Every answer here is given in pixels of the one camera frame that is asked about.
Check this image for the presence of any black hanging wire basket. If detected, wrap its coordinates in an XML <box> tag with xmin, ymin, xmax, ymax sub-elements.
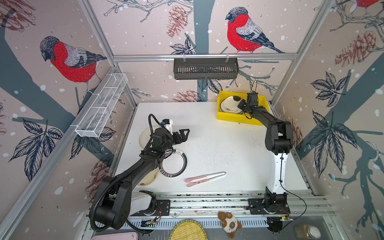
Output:
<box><xmin>174</xmin><ymin>58</ymin><xmax>239</xmax><ymax>80</ymax></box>

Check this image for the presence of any aluminium frame post right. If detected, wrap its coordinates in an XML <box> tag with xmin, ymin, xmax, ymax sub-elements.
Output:
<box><xmin>271</xmin><ymin>0</ymin><xmax>334</xmax><ymax>107</ymax></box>

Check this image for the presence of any aluminium frame post left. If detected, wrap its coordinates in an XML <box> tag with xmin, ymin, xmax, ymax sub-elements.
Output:
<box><xmin>79</xmin><ymin>0</ymin><xmax>138</xmax><ymax>108</ymax></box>

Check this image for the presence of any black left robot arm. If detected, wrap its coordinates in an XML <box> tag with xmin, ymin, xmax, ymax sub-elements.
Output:
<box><xmin>89</xmin><ymin>114</ymin><xmax>190</xmax><ymax>232</ymax></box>

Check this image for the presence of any white wire mesh basket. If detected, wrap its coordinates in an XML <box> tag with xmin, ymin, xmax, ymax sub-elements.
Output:
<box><xmin>75</xmin><ymin>73</ymin><xmax>128</xmax><ymax>138</ymax></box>

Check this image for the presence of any plush toy brown white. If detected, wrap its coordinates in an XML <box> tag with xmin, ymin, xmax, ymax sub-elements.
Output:
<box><xmin>218</xmin><ymin>212</ymin><xmax>243</xmax><ymax>240</ymax></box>

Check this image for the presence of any cream bear print plate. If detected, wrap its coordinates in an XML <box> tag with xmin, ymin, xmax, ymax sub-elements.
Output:
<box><xmin>139</xmin><ymin>128</ymin><xmax>151</xmax><ymax>149</ymax></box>

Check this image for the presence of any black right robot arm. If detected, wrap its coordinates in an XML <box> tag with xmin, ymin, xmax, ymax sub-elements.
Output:
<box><xmin>238</xmin><ymin>100</ymin><xmax>293</xmax><ymax>214</ymax></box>

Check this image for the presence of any aluminium rail base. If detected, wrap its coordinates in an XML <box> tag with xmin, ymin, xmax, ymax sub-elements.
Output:
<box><xmin>83</xmin><ymin>190</ymin><xmax>304</xmax><ymax>230</ymax></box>

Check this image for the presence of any pink white utensil upper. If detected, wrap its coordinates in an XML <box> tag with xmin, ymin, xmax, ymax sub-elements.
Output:
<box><xmin>185</xmin><ymin>172</ymin><xmax>226</xmax><ymax>183</ymax></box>

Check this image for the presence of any plate green rim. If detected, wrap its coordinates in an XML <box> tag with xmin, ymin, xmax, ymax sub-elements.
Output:
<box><xmin>159</xmin><ymin>149</ymin><xmax>188</xmax><ymax>178</ymax></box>

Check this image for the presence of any pink tray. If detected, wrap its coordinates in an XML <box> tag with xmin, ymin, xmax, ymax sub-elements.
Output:
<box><xmin>91</xmin><ymin>232</ymin><xmax>139</xmax><ymax>240</ymax></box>

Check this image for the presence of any aluminium frame post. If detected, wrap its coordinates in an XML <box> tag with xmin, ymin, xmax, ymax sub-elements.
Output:
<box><xmin>79</xmin><ymin>0</ymin><xmax>138</xmax><ymax>108</ymax></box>
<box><xmin>271</xmin><ymin>0</ymin><xmax>334</xmax><ymax>107</ymax></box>

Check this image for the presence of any yellow plastic bin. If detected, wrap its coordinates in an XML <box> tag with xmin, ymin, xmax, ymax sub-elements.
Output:
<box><xmin>217</xmin><ymin>91</ymin><xmax>262</xmax><ymax>126</ymax></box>

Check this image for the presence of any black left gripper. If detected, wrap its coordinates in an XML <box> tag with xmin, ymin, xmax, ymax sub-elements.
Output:
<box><xmin>161</xmin><ymin>128</ymin><xmax>189</xmax><ymax>153</ymax></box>

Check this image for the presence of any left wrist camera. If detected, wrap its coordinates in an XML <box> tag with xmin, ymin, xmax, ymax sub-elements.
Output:
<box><xmin>162</xmin><ymin>119</ymin><xmax>173</xmax><ymax>135</ymax></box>

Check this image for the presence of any aluminium frame top bar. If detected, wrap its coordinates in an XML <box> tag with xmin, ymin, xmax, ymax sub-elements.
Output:
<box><xmin>113</xmin><ymin>53</ymin><xmax>299</xmax><ymax>63</ymax></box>

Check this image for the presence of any woven yellow green mat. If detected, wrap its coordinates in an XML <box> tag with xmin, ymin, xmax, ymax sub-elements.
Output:
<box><xmin>169</xmin><ymin>220</ymin><xmax>208</xmax><ymax>240</ymax></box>

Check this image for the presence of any jar with white lid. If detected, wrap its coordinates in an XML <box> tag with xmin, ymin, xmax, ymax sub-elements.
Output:
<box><xmin>294</xmin><ymin>225</ymin><xmax>322</xmax><ymax>240</ymax></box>

